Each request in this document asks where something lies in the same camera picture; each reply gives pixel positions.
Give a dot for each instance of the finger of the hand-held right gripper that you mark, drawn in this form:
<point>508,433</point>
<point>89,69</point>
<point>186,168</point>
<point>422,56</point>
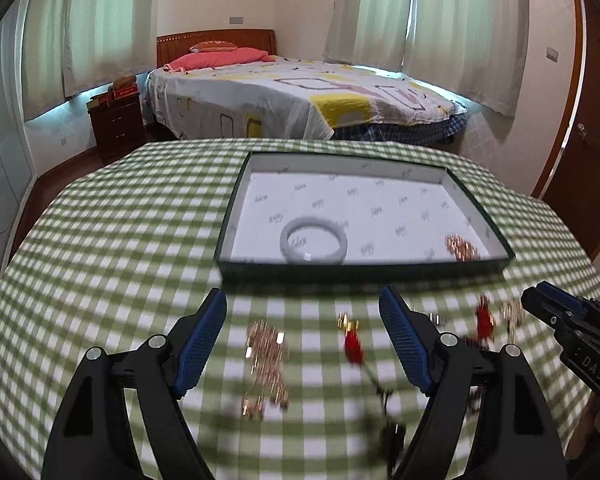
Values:
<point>542,310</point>
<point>560,297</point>

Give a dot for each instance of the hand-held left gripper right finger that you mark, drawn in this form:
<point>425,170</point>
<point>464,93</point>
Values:
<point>405,342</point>

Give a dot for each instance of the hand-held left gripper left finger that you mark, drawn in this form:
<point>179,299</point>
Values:
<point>200,345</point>

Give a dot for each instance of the red tassel earring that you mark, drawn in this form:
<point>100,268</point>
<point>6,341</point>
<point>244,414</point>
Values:
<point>352,345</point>
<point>485,320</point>

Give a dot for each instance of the green shallow box white lining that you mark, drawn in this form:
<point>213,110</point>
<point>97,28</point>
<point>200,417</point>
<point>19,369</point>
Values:
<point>380,210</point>

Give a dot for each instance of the white jade bangle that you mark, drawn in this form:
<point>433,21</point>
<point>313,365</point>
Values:
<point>286,247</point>

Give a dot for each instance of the green checked tablecloth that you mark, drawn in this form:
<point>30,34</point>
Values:
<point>130,235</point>

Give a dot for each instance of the brown wooden door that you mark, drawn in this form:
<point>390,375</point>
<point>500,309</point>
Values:
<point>595,110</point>

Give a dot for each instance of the blue plaid bed sheet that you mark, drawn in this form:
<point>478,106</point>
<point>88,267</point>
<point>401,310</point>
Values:
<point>405,130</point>

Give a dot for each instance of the dark wooden nightstand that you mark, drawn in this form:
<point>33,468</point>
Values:
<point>117,125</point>

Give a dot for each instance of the patterned white bedspread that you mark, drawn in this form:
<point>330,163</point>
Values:
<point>260,95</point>

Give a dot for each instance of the stack of books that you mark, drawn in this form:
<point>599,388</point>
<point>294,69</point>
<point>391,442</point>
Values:
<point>97,102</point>

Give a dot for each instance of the red box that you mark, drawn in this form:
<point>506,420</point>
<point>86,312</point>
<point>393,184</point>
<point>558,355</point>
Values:
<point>123,92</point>

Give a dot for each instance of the frosted glass wardrobe door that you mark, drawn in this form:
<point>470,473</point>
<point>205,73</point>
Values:
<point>0,160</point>

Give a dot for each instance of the brown soft toy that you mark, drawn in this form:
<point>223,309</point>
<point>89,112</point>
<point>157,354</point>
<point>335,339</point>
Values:
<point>125,81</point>

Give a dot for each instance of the white curtain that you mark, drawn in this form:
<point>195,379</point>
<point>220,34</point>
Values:
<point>110,25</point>
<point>42,45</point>
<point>370,15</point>
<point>470,35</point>

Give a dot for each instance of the pink pillow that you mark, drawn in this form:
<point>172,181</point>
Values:
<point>215,59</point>

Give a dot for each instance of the red patterned cushion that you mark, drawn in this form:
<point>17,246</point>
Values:
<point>212,46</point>

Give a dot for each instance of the wooden bed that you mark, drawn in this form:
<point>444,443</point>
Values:
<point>180,42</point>

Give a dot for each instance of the white light switch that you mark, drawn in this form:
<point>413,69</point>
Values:
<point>551,52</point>

